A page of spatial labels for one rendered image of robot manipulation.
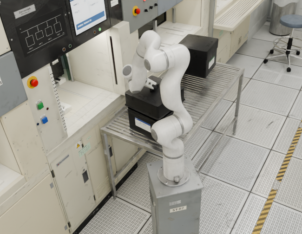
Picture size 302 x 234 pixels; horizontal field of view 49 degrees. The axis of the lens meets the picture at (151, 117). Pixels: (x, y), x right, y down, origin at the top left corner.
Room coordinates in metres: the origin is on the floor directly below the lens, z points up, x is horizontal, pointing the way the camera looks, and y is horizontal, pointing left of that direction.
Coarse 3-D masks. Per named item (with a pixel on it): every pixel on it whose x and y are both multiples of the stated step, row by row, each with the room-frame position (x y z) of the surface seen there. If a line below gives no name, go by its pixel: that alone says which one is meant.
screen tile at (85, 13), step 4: (80, 0) 1.92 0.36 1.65; (72, 4) 1.86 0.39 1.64; (76, 4) 1.89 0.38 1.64; (80, 4) 1.91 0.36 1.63; (84, 4) 1.94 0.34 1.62; (76, 8) 1.88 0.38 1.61; (84, 8) 1.93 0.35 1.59; (88, 8) 1.96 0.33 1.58; (80, 12) 1.91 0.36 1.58; (84, 12) 1.93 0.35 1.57; (88, 12) 1.96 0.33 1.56; (76, 16) 1.87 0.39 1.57; (80, 16) 1.90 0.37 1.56; (84, 16) 1.93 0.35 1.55; (76, 20) 1.87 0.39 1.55
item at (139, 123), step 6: (132, 114) 1.82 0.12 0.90; (138, 114) 1.79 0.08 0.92; (168, 114) 1.75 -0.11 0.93; (132, 120) 1.83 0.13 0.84; (138, 120) 1.79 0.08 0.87; (144, 120) 1.75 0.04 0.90; (150, 120) 1.72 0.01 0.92; (156, 120) 1.91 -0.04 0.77; (132, 126) 1.83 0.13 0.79; (138, 126) 1.79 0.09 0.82; (144, 126) 1.75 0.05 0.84; (150, 126) 1.72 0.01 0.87; (144, 132) 1.76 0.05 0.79; (150, 132) 1.72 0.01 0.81
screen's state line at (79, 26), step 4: (100, 12) 2.05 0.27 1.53; (92, 16) 1.98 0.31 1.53; (96, 16) 2.01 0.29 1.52; (100, 16) 2.04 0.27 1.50; (84, 20) 1.92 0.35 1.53; (88, 20) 1.95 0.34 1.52; (92, 20) 1.98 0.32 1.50; (80, 24) 1.89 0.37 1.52; (84, 24) 1.92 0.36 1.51; (88, 24) 1.94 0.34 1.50; (80, 28) 1.89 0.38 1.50
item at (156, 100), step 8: (152, 80) 1.99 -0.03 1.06; (160, 80) 1.98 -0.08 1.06; (144, 88) 1.89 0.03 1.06; (128, 96) 1.83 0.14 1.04; (136, 96) 1.80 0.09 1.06; (144, 96) 1.80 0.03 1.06; (152, 96) 1.79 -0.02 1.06; (160, 96) 1.78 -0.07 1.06; (128, 104) 1.84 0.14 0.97; (136, 104) 1.79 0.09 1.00; (144, 104) 1.74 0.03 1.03; (152, 104) 1.70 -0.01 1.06; (160, 104) 1.69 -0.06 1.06; (144, 112) 1.74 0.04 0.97; (152, 112) 1.70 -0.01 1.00; (160, 112) 1.68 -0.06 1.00; (168, 112) 1.74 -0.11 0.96
